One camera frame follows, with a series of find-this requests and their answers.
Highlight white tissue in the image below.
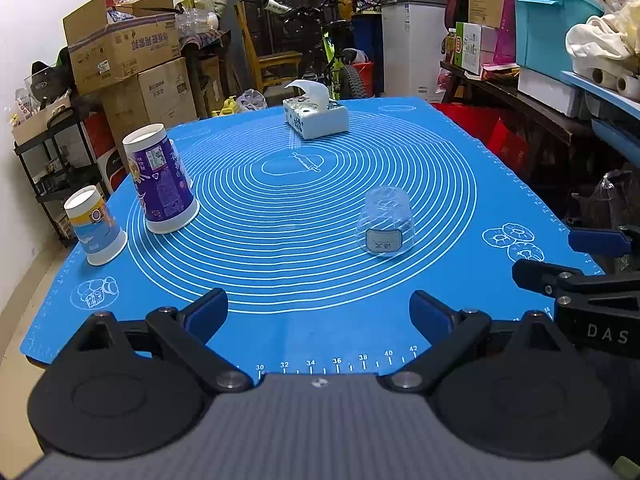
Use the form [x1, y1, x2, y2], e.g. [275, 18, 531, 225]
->
[284, 79, 331, 107]

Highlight large purple paper cup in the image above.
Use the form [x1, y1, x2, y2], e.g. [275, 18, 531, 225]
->
[122, 124, 201, 235]

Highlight white crumpled cloth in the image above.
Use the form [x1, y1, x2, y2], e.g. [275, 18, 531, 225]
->
[565, 5, 640, 77]

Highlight teal plastic storage bin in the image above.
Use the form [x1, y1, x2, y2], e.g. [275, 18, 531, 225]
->
[508, 0, 607, 84]

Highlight clear plastic cup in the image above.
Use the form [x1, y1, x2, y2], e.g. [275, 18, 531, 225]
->
[356, 186, 416, 257]

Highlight black shelf rack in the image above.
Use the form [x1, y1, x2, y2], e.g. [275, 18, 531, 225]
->
[14, 104, 112, 249]

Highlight small white blue paper cup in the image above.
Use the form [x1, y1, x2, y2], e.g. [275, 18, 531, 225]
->
[64, 185, 129, 267]

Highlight blue silicone baking mat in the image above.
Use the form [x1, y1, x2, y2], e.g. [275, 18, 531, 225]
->
[20, 97, 609, 379]

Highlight wooden chair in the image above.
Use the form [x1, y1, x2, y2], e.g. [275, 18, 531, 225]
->
[235, 2, 304, 94]

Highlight open cardboard box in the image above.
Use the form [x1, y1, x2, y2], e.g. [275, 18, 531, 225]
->
[62, 0, 182, 96]

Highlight black plastic bag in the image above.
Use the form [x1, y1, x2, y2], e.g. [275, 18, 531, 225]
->
[570, 169, 637, 232]

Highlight black green bicycle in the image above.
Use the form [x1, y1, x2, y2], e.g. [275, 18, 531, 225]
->
[264, 0, 376, 102]

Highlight black helmet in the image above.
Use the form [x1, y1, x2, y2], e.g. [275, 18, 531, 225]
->
[29, 60, 72, 107]

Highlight white patterned tissue box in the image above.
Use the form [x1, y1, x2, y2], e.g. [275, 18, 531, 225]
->
[282, 97, 349, 141]

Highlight dark wooden bench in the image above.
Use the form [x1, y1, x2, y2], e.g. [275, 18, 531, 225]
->
[439, 60, 603, 206]

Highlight paper towel rolls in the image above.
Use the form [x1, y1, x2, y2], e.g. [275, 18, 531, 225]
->
[589, 64, 640, 102]

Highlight red bags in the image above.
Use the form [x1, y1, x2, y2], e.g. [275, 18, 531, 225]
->
[431, 102, 532, 172]

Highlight white chest freezer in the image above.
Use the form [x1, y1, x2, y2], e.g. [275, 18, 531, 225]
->
[382, 0, 449, 99]

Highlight green white carton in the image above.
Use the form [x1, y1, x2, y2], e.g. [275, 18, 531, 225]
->
[454, 22, 499, 77]

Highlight yellow toy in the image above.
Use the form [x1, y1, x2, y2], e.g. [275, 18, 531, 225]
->
[212, 95, 242, 117]

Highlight large plain cardboard box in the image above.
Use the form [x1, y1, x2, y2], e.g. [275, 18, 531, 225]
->
[101, 57, 199, 162]

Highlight white foam box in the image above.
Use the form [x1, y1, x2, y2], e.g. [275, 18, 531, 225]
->
[517, 67, 584, 119]

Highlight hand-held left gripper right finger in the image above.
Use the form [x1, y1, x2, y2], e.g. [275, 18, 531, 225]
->
[377, 290, 577, 394]

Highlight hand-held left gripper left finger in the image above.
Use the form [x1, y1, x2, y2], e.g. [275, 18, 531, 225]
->
[74, 287, 254, 394]

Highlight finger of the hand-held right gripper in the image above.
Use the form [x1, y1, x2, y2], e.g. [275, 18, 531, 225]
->
[568, 226, 640, 256]
[512, 258, 640, 307]

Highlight red bucket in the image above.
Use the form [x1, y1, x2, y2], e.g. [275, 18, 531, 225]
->
[352, 60, 375, 99]

